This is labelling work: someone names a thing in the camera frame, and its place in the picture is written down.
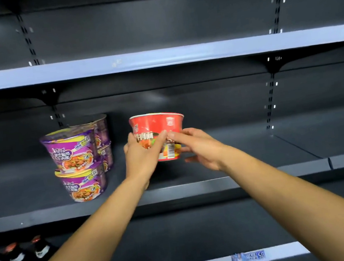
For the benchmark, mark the person's left hand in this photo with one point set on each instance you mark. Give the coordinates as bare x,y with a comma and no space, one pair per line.
139,161

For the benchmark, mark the person's left forearm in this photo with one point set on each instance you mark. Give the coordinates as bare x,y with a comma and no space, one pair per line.
80,251

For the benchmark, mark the blue price tag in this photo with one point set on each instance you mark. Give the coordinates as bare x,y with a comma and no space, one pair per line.
248,256

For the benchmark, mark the red cup noodle bowl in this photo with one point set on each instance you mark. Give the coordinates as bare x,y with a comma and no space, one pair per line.
152,125

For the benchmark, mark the dark metal store shelving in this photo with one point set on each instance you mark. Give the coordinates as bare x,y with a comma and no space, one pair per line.
220,113

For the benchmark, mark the purple cup noodle bowl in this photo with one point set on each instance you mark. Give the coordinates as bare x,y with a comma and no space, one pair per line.
107,157
71,148
82,184
100,128

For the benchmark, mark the person's right hand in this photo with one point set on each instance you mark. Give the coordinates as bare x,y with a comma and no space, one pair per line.
207,149

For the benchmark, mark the person's right forearm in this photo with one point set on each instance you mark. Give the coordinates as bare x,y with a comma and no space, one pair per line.
295,207

